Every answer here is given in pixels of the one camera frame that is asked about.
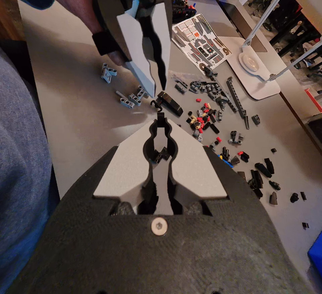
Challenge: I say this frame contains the wooden furniture panel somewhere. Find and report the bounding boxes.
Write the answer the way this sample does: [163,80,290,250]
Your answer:
[0,0,25,41]

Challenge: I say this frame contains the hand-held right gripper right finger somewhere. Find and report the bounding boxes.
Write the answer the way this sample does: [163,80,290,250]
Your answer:
[164,119,228,215]

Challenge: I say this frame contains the scatter of black lego pieces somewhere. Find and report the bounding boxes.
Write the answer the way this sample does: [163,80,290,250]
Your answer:
[219,147,310,229]

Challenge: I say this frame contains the partly built lego car model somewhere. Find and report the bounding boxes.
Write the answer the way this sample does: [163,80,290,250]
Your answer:
[171,0,197,22]

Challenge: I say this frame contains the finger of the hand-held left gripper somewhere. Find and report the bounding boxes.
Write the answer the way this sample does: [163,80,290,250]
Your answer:
[140,1,173,91]
[116,12,157,99]

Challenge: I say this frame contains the small clear plastic bag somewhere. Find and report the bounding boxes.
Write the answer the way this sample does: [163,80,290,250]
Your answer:
[168,70,195,84]

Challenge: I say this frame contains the pile of dark grey connectors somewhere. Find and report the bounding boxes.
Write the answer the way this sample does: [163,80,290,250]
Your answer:
[174,80,230,112]

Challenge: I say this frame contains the cluster of white lego beams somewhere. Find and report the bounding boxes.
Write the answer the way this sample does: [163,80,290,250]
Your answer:
[115,85,149,110]

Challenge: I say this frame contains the blue plastic bin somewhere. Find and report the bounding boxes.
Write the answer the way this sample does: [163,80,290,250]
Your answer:
[307,232,322,272]

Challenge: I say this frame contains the lego sticker sheet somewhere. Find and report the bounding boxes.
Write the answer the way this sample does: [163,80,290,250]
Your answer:
[172,13,232,71]

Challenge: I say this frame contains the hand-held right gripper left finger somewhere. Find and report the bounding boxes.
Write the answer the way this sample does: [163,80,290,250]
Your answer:
[93,119,158,215]

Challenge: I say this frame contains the red plastic object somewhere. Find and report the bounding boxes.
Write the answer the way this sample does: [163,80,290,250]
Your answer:
[304,88,322,113]

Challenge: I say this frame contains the light grey plate with beams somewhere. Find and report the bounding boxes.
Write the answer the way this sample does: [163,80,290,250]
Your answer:
[101,62,118,83]

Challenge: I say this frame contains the dark grey lego block assembly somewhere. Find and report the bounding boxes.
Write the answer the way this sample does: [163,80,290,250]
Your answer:
[228,130,246,145]

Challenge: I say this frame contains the black curved lego panel assembly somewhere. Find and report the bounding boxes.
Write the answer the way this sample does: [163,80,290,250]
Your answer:
[150,91,184,117]

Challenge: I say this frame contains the long dark grey lego beam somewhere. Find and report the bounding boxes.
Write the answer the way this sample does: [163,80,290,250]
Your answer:
[226,77,247,119]

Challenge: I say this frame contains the pile of coloured lego pins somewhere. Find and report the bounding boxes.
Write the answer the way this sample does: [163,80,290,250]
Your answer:
[186,97,224,139]

